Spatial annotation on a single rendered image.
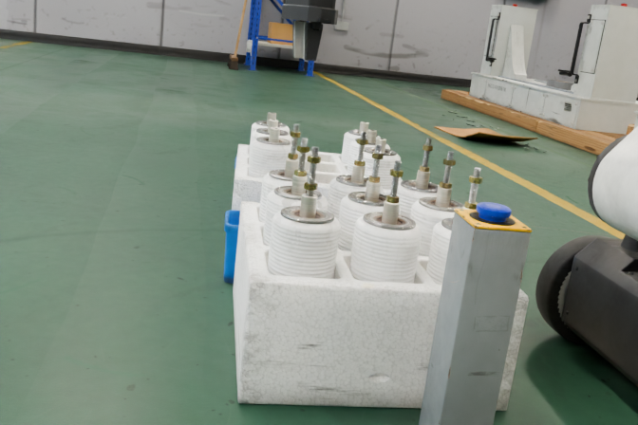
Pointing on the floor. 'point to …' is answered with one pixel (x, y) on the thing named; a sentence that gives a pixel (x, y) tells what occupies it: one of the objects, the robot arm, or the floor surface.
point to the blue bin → (231, 244)
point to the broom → (241, 20)
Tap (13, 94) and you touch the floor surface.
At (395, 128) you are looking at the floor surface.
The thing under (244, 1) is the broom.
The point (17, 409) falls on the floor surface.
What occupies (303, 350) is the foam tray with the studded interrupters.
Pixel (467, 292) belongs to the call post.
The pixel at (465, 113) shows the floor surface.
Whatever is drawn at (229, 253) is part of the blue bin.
